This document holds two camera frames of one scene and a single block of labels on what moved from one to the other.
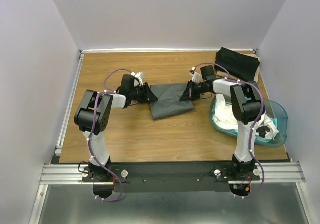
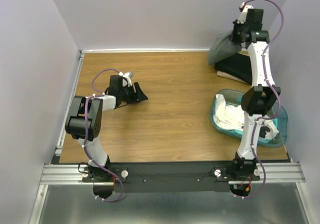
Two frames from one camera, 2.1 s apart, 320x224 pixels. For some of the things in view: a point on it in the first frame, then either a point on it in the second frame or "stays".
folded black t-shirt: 242,66 stays
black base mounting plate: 170,177 stays
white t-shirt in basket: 222,115 stays
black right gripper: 188,93 → 235,25
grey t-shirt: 168,103 → 222,47
